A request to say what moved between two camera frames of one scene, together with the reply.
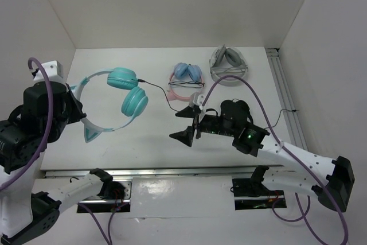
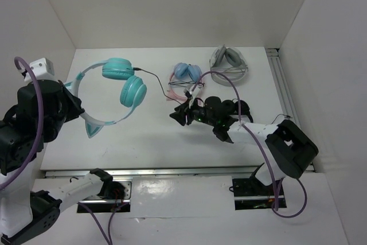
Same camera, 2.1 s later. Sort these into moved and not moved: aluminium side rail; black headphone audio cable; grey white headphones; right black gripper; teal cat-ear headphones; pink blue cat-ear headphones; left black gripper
Moved: teal cat-ear headphones; right black gripper; black headphone audio cable
Not moved: left black gripper; grey white headphones; aluminium side rail; pink blue cat-ear headphones
